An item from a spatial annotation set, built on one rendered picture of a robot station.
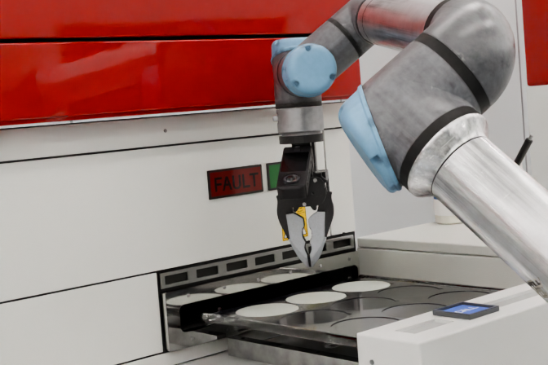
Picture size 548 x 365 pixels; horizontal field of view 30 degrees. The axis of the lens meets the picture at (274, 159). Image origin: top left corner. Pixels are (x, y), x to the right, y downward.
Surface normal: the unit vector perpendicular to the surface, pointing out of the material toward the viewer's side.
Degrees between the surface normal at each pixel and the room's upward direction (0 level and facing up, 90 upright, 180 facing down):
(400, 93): 60
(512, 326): 90
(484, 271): 90
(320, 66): 90
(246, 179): 90
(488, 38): 66
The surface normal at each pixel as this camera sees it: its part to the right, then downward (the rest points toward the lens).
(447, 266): -0.75, 0.09
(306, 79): 0.13, 0.04
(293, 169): -0.14, -0.83
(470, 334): 0.66, -0.01
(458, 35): -0.18, -0.51
